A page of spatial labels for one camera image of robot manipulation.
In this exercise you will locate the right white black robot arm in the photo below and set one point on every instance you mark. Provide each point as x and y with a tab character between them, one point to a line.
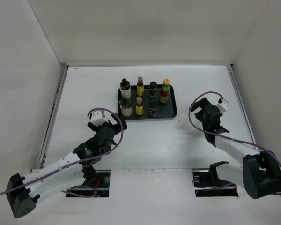
259	170

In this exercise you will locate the dark spice jar black lid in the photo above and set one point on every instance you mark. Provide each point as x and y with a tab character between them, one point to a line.
152	89

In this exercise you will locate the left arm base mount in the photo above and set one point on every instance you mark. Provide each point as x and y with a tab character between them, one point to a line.
98	187

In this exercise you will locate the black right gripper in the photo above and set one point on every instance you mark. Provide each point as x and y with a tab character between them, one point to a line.
201	103

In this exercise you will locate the clear shaker black grinder lid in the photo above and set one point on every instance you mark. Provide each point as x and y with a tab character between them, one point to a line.
126	106

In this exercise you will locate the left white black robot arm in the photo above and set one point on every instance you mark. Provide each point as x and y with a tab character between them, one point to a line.
25	192

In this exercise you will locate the yellow label brown bottle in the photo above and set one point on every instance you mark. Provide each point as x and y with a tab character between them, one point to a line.
139	106

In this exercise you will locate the white powder shaker black lid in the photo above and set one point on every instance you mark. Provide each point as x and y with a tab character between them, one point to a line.
125	88

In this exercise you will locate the black plastic tray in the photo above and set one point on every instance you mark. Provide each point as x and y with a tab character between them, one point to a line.
163	111

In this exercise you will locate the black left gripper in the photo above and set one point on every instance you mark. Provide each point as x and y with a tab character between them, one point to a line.
117	127

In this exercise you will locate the red green chili sauce bottle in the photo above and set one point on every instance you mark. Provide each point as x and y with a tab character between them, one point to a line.
165	91

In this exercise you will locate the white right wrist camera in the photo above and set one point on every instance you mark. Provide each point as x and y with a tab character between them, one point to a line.
223	105

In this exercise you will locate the yellow label bottle yellow cap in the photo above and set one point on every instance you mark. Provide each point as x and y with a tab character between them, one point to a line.
140	86

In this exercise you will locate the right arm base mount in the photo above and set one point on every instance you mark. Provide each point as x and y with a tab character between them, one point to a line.
208	184

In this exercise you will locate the small spice jar black lid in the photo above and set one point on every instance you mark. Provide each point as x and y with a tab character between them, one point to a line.
153	107

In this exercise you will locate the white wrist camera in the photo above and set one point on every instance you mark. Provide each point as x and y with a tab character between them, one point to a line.
97	118
223	105

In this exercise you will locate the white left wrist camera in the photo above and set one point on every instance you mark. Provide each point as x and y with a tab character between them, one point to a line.
97	118

